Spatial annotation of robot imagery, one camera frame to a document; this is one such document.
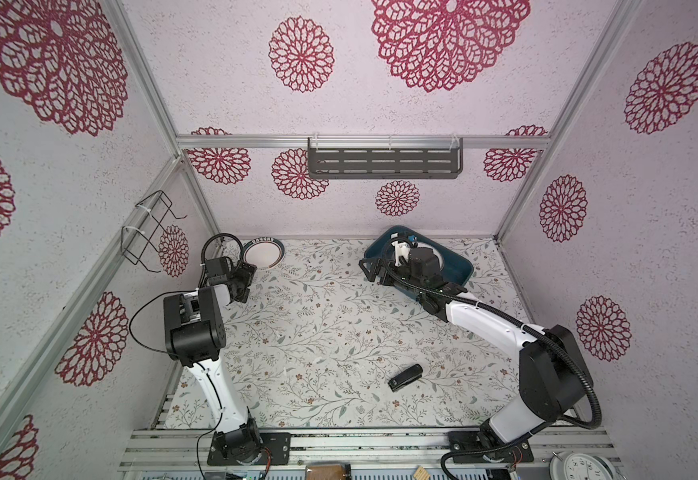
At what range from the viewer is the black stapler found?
83 cm

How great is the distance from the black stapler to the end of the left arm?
0.50 meters

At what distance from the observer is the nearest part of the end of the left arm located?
83 cm
